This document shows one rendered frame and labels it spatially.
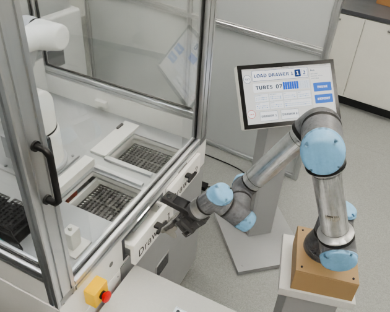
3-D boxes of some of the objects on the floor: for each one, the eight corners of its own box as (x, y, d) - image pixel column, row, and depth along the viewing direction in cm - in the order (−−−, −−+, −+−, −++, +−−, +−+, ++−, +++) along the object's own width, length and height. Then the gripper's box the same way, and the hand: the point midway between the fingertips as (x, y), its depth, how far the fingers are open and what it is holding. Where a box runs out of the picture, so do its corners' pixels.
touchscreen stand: (306, 262, 268) (351, 124, 206) (238, 275, 258) (262, 134, 195) (275, 206, 306) (305, 75, 243) (213, 215, 296) (228, 81, 233)
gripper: (201, 230, 146) (168, 250, 160) (215, 210, 154) (182, 231, 168) (182, 212, 145) (151, 234, 160) (197, 192, 153) (166, 215, 168)
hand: (164, 226), depth 163 cm, fingers closed on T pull, 3 cm apart
